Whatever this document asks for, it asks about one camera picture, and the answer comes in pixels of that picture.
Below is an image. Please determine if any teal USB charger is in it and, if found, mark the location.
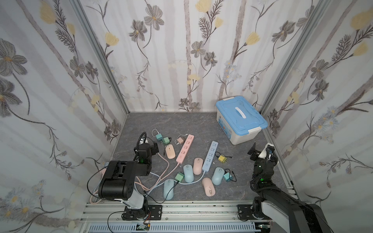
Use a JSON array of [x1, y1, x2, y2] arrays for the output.
[[155, 134, 163, 141]]

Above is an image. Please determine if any black USB cable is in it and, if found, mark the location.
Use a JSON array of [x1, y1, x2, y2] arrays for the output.
[[225, 168, 237, 183]]

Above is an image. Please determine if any pink power strip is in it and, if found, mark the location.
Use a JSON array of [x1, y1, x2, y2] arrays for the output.
[[176, 135, 195, 164]]

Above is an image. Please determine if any yellow charger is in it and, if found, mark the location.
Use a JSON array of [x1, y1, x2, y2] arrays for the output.
[[218, 155, 227, 164]]

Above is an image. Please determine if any blue power strip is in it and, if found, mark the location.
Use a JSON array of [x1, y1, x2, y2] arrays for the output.
[[202, 141, 218, 172]]

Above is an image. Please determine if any pink mouse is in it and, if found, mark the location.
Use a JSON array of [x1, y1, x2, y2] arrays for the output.
[[202, 178, 216, 197], [193, 158, 204, 175], [165, 144, 176, 159]]

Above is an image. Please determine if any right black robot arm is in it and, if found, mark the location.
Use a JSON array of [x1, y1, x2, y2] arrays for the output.
[[248, 143, 333, 233]]

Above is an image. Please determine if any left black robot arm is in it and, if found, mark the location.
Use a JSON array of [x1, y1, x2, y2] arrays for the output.
[[98, 139, 159, 221]]

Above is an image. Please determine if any blue mouse front left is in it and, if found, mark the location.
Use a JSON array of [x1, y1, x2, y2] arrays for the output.
[[163, 179, 176, 201]]

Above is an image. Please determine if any blue mouse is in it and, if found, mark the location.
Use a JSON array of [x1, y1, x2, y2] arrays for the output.
[[163, 179, 176, 201], [211, 167, 225, 185], [183, 165, 194, 183]]

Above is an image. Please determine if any blue mouse right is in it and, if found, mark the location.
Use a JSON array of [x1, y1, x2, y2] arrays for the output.
[[211, 167, 225, 185]]

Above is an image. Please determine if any blue mouse middle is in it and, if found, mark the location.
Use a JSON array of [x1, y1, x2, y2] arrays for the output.
[[183, 165, 194, 183]]

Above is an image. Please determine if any pink mouse front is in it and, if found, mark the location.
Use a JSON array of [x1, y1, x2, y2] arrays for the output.
[[202, 178, 216, 197]]

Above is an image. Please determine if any light green loose charger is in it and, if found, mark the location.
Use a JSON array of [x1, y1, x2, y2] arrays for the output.
[[175, 172, 185, 182]]

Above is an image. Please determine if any blue lid storage box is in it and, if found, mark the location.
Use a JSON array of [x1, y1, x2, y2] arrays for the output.
[[216, 96, 268, 145]]

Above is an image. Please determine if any pink power strip cable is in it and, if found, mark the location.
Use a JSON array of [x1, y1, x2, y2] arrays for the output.
[[89, 152, 181, 204]]

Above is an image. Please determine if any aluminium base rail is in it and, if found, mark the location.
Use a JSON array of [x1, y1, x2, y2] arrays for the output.
[[77, 201, 290, 233]]

